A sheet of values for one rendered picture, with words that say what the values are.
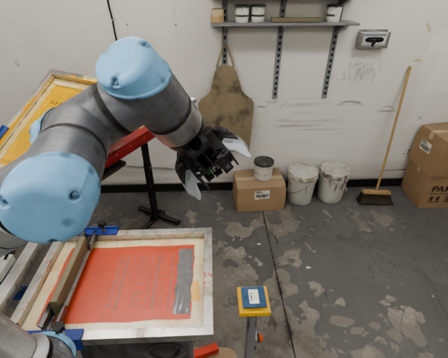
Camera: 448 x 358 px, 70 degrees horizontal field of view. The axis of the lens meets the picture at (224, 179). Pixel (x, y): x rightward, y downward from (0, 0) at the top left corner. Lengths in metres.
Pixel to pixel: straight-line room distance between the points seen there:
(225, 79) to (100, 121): 2.66
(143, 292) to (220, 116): 2.06
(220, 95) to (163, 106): 2.68
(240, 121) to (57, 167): 2.92
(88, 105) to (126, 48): 0.08
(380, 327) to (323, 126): 1.88
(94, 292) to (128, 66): 1.28
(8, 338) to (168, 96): 0.58
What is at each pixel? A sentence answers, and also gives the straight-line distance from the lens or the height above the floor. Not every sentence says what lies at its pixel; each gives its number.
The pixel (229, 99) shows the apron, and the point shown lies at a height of 1.09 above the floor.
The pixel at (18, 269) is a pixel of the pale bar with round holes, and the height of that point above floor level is 1.04.
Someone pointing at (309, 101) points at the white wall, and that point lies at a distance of 3.29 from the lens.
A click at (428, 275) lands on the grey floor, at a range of 3.23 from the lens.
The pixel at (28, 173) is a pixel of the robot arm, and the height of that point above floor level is 1.99.
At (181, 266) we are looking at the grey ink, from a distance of 1.55.
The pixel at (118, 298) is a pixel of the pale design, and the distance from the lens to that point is 1.51.
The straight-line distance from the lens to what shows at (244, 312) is 1.41.
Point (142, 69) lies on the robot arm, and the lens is 0.37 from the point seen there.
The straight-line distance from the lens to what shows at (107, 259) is 1.67.
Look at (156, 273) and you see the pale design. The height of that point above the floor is 0.96.
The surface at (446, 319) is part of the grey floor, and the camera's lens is 2.98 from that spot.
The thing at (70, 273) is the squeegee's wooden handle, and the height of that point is 1.05.
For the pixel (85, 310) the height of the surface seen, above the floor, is 0.96.
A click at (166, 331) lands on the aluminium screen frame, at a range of 1.34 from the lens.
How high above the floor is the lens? 2.13
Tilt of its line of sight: 34 degrees down
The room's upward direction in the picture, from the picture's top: straight up
